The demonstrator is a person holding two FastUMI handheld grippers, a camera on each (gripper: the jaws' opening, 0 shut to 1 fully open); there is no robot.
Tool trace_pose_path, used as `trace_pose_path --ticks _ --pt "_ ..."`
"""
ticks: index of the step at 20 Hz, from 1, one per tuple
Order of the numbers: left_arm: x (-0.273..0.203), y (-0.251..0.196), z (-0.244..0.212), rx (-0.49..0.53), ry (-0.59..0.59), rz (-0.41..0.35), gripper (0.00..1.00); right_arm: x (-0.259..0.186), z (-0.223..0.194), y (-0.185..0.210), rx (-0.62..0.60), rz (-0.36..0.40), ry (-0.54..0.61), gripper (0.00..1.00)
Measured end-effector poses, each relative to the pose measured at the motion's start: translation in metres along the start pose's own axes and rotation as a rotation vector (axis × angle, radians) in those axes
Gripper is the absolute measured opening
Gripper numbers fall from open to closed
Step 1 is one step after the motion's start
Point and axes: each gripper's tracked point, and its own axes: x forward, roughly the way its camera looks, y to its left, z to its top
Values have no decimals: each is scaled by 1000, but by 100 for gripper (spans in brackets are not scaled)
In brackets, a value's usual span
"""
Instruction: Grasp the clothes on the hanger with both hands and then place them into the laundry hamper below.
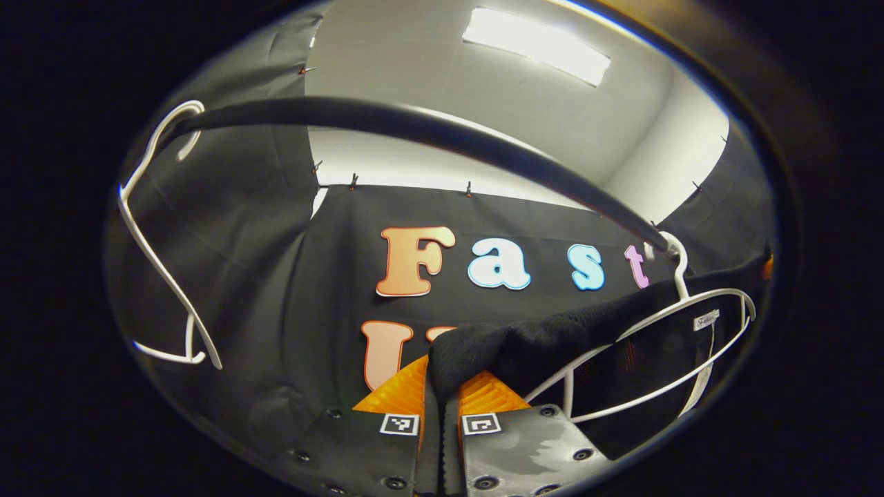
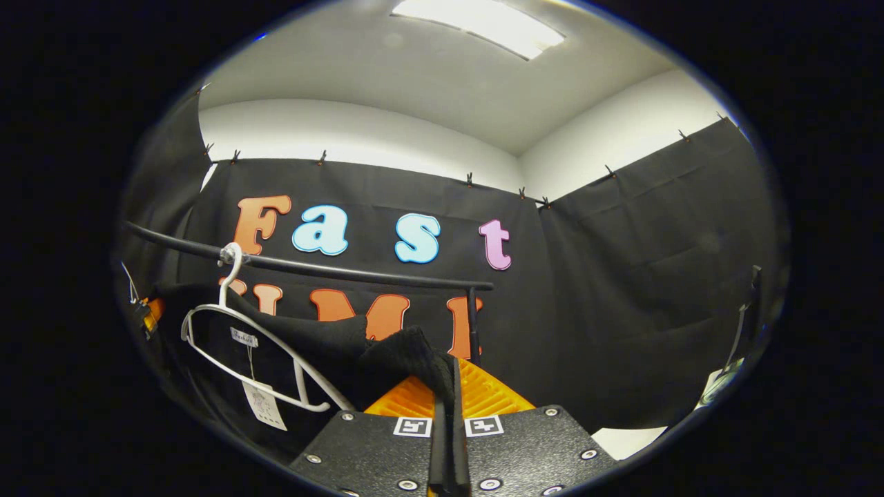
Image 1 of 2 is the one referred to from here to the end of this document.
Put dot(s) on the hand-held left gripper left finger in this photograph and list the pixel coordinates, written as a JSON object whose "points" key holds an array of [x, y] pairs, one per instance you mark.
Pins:
{"points": [[429, 449]]}

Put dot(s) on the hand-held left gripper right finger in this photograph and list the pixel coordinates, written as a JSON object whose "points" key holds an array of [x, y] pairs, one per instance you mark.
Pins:
{"points": [[450, 455]]}

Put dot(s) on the black jacket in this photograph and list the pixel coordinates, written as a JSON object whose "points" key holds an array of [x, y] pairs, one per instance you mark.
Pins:
{"points": [[539, 345]]}

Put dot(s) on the white hanger with jacket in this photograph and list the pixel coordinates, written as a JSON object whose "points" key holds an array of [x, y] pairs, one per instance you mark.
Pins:
{"points": [[680, 273]]}

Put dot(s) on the empty white hanger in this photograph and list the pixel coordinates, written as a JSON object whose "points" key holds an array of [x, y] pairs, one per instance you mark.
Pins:
{"points": [[131, 217]]}

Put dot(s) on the black backdrop cloth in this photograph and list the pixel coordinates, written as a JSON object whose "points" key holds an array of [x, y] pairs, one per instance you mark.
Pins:
{"points": [[276, 276]]}

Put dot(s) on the row of backdrop clips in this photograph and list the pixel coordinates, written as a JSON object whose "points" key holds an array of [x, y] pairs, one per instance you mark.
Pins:
{"points": [[353, 181]]}

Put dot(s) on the black metal garment rack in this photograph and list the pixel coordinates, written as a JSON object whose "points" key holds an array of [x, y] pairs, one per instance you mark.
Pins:
{"points": [[414, 128]]}

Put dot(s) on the ceiling light panel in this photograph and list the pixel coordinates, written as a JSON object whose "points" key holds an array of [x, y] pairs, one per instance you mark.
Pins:
{"points": [[539, 45]]}

